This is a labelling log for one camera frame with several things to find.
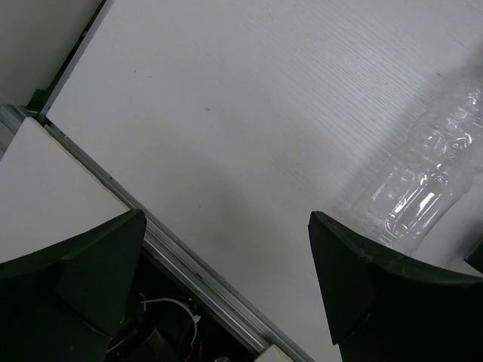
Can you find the clear unlabelled plastic bottle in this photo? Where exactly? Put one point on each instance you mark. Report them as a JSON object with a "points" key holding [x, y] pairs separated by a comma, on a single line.
{"points": [[429, 172]]}

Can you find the black label small bottle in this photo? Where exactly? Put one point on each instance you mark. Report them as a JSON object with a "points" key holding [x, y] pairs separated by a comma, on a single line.
{"points": [[475, 257]]}

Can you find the white cable tie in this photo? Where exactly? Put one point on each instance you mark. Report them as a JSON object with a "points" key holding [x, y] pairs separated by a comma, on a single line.
{"points": [[159, 329]]}

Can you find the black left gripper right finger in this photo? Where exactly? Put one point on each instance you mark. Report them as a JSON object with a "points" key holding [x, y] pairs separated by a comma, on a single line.
{"points": [[382, 305]]}

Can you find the aluminium table edge rail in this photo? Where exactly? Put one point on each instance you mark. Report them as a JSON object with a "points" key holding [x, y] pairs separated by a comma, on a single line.
{"points": [[228, 307]]}

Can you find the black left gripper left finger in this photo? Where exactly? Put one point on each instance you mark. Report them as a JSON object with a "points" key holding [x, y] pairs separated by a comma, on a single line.
{"points": [[66, 302]]}

